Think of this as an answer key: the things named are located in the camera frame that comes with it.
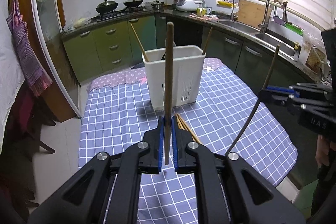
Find dark wooden chopstick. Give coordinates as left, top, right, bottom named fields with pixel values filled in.
left=164, top=22, right=174, bottom=165

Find purple checkered apron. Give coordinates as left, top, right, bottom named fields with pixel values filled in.
left=6, top=0, right=52, bottom=97

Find light wooden chopstick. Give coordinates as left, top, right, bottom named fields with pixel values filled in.
left=130, top=22, right=149, bottom=62

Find steel kitchen faucet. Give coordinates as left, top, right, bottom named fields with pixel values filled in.
left=259, top=0, right=288, bottom=33

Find reddish wooden chopstick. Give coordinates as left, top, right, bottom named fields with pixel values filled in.
left=175, top=113, right=202, bottom=144

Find black wok with lid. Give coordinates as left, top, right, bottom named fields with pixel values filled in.
left=96, top=0, right=118, bottom=14

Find yellow mug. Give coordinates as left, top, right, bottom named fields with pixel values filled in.
left=197, top=7, right=207, bottom=17

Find right forearm dark sleeve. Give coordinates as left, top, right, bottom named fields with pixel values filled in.
left=310, top=161, right=335, bottom=223

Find blue checkered tablecloth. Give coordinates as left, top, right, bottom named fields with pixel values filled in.
left=79, top=58, right=298, bottom=223

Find black wok with handle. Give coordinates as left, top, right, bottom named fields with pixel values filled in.
left=123, top=0, right=143, bottom=8

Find wooden cutting board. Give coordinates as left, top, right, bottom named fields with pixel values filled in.
left=237, top=0, right=265, bottom=29

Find glass sliding door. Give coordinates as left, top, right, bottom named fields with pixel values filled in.
left=31, top=0, right=81, bottom=122

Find stainless steel sink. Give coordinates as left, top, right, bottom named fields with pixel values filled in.
left=218, top=19, right=299, bottom=61

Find green lower cabinets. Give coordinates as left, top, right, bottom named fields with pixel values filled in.
left=63, top=14, right=158, bottom=83

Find white plastic utensil holder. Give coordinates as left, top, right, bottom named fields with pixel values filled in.
left=144, top=45, right=206, bottom=110

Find light bamboo chopstick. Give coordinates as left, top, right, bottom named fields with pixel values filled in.
left=202, top=27, right=213, bottom=55

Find white rice cooker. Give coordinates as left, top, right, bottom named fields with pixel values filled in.
left=176, top=0, right=203, bottom=12

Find person's right hand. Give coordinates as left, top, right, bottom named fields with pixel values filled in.
left=315, top=135, right=330, bottom=168

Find small black pot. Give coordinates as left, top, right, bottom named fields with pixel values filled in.
left=151, top=0, right=165, bottom=11

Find brown wooden chopstick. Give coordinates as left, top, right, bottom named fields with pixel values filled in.
left=225, top=44, right=280, bottom=156

